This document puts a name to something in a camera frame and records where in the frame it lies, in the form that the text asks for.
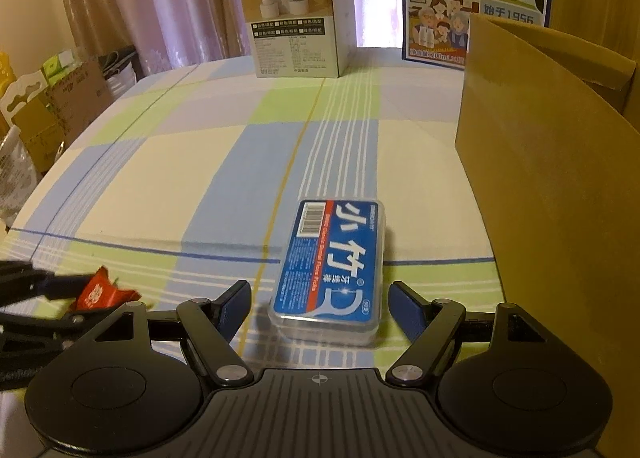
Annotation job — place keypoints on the beige humidifier box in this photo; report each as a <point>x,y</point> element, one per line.
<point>295,38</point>

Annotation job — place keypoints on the black and white bag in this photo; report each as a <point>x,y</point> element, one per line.
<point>120,75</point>

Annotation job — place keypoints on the small brown cardboard box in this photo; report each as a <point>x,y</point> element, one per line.
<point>40,138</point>

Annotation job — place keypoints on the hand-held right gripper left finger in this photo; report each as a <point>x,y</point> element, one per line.
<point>235,308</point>

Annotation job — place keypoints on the plaid tablecloth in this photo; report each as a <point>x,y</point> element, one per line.
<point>175,178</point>

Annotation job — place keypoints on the white die-cut cardboard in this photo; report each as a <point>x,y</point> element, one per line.
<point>25,93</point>

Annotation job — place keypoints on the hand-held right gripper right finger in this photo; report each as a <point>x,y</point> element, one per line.
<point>406,310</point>

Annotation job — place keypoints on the brown cardboard box container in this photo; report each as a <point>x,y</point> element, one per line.
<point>550,188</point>

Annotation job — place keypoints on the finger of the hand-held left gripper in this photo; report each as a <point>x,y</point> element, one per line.
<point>45,283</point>
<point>45,324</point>

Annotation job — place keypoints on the clear floss box blue label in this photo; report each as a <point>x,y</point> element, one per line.
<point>330,268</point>

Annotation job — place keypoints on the red packet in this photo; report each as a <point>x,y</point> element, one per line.
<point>102,293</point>

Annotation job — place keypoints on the silver snack bag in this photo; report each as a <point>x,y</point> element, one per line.
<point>15,178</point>

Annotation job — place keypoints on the green tissue packs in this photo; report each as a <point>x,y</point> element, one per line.
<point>62,63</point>

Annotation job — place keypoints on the yellow plastic bag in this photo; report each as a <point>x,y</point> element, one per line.
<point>5,68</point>

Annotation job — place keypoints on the brown cardboard sheet box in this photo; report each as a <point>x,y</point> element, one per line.
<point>82,93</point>

